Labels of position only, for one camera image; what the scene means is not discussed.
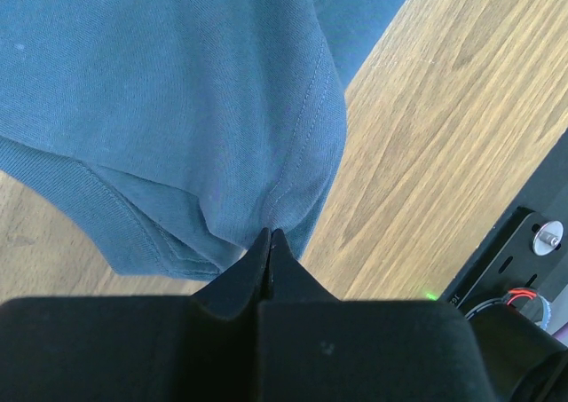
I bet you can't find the silver base screw knob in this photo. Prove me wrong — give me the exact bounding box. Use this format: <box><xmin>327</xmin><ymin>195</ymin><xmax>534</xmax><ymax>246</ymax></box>
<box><xmin>532</xmin><ymin>220</ymin><xmax>564</xmax><ymax>256</ymax></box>

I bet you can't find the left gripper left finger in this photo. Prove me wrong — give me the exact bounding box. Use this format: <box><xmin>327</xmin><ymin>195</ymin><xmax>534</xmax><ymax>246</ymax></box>
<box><xmin>1</xmin><ymin>231</ymin><xmax>271</xmax><ymax>401</ymax></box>

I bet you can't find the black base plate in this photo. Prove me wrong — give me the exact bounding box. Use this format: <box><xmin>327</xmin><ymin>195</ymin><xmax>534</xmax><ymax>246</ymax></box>
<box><xmin>441</xmin><ymin>135</ymin><xmax>567</xmax><ymax>401</ymax></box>

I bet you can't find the blue-grey t-shirt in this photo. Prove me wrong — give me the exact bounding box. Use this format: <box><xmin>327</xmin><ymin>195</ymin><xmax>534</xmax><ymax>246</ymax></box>
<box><xmin>1</xmin><ymin>0</ymin><xmax>406</xmax><ymax>280</ymax></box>

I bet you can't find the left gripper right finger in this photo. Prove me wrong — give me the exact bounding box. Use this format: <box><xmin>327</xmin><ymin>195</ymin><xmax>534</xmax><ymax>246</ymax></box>
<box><xmin>256</xmin><ymin>231</ymin><xmax>494</xmax><ymax>401</ymax></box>

